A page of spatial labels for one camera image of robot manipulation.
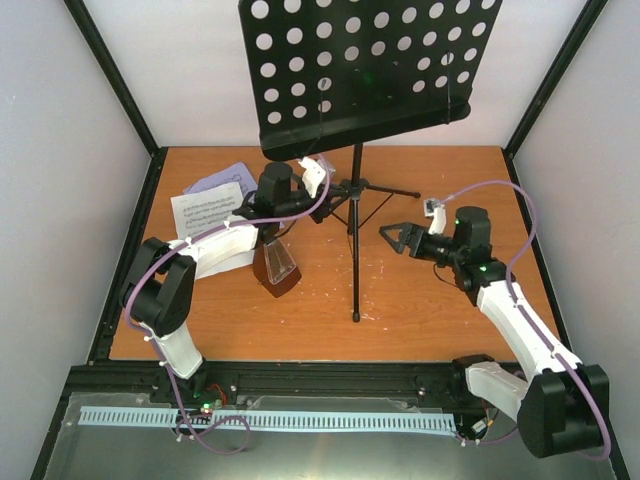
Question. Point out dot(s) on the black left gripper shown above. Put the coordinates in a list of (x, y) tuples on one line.
[(325, 209)]

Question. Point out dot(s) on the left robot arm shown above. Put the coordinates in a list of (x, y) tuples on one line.
[(158, 290)]

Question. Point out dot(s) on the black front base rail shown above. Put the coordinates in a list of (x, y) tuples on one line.
[(426, 385)]

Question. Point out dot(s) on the black frame post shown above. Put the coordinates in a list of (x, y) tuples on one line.
[(98, 47), (571, 45)]

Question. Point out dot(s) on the black music stand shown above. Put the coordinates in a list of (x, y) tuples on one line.
[(332, 74)]

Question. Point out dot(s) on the black frame post left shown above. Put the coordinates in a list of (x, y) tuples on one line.
[(98, 47)]

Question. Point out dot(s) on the white sheet music paper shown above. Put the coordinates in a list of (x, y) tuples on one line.
[(202, 219)]

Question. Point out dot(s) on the clear plastic metronome cover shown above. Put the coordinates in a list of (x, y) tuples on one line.
[(279, 262)]

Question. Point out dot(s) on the light blue cable duct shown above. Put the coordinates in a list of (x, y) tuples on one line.
[(274, 421)]

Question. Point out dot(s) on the black frame post right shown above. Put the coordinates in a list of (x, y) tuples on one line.
[(571, 45)]

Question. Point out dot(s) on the brown wooden metronome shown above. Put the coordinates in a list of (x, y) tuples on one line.
[(260, 273)]

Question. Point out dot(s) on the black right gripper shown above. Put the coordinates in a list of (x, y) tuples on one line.
[(408, 230)]

